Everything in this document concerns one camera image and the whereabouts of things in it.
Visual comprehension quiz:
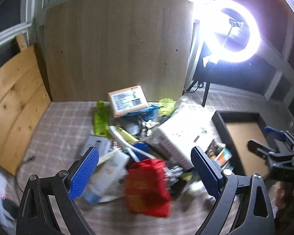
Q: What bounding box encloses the knotty pine wood panel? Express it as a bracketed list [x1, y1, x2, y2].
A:
[0, 45, 52, 177]

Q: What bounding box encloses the blue foil packet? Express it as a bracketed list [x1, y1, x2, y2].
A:
[118, 105, 160, 126]

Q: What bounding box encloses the orange cardboard box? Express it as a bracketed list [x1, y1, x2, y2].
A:
[108, 85, 149, 117]

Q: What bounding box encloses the black cardboard tray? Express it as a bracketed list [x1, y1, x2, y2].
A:
[212, 111, 280, 177]

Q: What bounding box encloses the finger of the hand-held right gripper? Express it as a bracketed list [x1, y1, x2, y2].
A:
[247, 139, 294, 174]
[264, 127, 294, 153]

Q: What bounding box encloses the thin black cable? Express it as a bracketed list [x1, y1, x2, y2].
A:
[16, 154, 38, 195]

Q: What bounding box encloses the citrus print tube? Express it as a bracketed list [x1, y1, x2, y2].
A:
[206, 139, 233, 170]

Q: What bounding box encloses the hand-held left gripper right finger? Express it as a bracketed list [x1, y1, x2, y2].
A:
[191, 146, 276, 235]

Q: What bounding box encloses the white ring light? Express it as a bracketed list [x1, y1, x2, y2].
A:
[198, 0, 262, 64]

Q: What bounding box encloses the black light stand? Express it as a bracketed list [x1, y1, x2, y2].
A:
[184, 18, 244, 107]

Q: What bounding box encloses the green snack packet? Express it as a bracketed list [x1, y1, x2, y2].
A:
[94, 100, 111, 136]

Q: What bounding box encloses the white sunscreen tube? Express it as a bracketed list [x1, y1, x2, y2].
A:
[84, 150, 129, 203]

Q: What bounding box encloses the red fabric pouch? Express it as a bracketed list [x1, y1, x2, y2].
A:
[124, 159, 172, 218]

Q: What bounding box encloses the large white box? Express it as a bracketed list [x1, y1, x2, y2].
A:
[153, 109, 220, 170]

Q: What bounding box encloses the small white labelled box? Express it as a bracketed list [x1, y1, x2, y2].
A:
[82, 135, 112, 157]

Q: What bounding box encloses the person's right hand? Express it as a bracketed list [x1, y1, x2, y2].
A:
[273, 181, 286, 210]

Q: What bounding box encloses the blue white razor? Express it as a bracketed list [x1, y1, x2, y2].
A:
[108, 126, 163, 163]

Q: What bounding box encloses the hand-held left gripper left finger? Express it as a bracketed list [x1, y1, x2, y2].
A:
[16, 146, 100, 235]

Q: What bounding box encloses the long yellow packet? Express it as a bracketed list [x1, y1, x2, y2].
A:
[116, 126, 139, 145]

